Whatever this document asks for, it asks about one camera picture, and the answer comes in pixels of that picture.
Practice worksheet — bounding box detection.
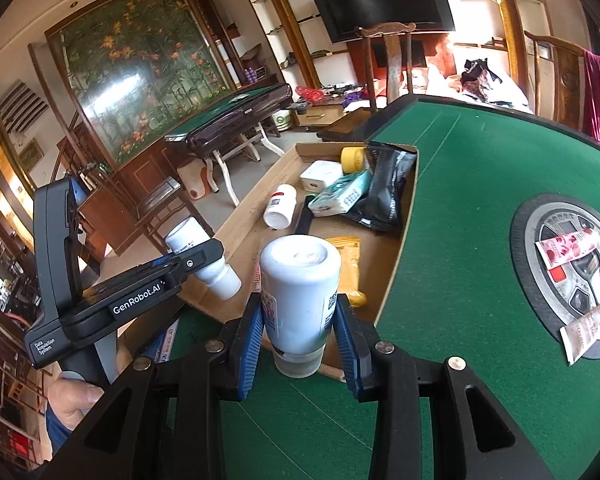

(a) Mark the black flat television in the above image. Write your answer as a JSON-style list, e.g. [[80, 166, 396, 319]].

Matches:
[[308, 0, 456, 44]]

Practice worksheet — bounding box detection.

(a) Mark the cherry blossom hand cream tube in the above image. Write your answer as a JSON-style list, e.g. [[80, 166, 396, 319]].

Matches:
[[560, 292, 600, 366]]

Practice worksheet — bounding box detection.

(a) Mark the black rectangular item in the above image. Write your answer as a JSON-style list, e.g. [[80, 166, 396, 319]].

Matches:
[[294, 195, 316, 238]]

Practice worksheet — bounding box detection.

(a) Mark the white carton in box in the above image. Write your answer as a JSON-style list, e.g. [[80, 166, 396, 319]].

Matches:
[[307, 170, 373, 217]]

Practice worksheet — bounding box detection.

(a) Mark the small white bottle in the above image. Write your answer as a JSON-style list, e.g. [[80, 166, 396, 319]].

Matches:
[[165, 217, 242, 301]]

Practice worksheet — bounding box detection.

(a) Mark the dark mahjong table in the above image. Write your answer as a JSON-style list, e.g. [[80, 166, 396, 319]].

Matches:
[[164, 84, 293, 206]]

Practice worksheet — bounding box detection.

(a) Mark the black plastic packet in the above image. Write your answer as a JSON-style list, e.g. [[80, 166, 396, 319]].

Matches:
[[347, 142, 418, 233]]

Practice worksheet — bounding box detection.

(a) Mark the cardboard box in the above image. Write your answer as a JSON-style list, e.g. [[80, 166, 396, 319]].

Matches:
[[172, 142, 420, 383]]

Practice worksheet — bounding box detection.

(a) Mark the wooden chair with carved back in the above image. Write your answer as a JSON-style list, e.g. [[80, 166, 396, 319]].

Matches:
[[523, 30, 600, 146]]

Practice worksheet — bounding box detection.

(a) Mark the white pill bottle red label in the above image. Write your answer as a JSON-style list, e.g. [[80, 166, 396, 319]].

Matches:
[[263, 183, 298, 229]]

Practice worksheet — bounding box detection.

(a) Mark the round grey table control panel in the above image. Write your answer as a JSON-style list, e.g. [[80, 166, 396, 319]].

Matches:
[[510, 192, 600, 361]]

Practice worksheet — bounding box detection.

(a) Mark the yellow round lid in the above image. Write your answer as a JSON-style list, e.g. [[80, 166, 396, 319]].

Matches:
[[341, 146, 368, 173]]

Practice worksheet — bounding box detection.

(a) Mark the white orange plastic stool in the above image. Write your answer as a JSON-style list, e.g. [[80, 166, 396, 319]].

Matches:
[[177, 157, 216, 201]]

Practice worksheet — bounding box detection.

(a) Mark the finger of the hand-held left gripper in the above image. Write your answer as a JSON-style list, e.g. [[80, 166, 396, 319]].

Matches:
[[150, 238, 226, 288]]

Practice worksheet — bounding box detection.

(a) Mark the wooden wall shelf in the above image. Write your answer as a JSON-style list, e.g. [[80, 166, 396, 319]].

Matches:
[[250, 0, 331, 91]]

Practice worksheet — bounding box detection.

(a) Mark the floral wall mural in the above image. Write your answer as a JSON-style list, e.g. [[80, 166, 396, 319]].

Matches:
[[45, 0, 236, 168]]

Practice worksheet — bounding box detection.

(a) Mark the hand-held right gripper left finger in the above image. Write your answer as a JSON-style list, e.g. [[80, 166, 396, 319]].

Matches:
[[39, 291, 265, 480]]

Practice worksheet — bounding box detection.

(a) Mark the white small box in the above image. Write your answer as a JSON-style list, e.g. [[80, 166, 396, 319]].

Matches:
[[300, 160, 344, 192]]

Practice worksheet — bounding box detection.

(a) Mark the dark wooden armchair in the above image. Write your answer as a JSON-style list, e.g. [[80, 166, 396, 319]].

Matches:
[[105, 160, 216, 256]]

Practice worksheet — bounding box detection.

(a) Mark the yellow packet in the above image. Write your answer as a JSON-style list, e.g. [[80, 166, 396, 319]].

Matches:
[[325, 236, 368, 308]]

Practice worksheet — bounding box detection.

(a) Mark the low wooden table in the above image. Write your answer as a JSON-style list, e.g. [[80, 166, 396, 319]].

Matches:
[[292, 95, 361, 133]]

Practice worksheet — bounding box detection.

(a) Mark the large white bottle green label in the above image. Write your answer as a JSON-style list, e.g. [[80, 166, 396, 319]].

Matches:
[[259, 235, 342, 380]]

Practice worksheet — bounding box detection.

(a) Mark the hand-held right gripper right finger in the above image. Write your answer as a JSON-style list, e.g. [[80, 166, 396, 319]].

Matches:
[[331, 293, 555, 480]]

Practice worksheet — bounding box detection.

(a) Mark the small framed picture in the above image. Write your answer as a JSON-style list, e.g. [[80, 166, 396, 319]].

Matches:
[[20, 140, 45, 171]]

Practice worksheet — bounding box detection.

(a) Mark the wall air vent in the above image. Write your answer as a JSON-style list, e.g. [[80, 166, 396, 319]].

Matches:
[[0, 80, 48, 133]]

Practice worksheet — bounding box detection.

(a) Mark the person's left hand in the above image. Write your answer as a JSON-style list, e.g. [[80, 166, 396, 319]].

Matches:
[[49, 378, 107, 432]]

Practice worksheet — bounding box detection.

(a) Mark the dark clothes pile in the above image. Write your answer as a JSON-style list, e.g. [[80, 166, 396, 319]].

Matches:
[[460, 58, 503, 101]]

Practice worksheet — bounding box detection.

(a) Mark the pink rose hand cream tube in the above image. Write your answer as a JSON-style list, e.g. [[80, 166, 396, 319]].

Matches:
[[535, 228, 600, 267]]

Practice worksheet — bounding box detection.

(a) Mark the blue white carton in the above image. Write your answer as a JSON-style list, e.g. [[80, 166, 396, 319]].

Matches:
[[147, 317, 181, 361]]

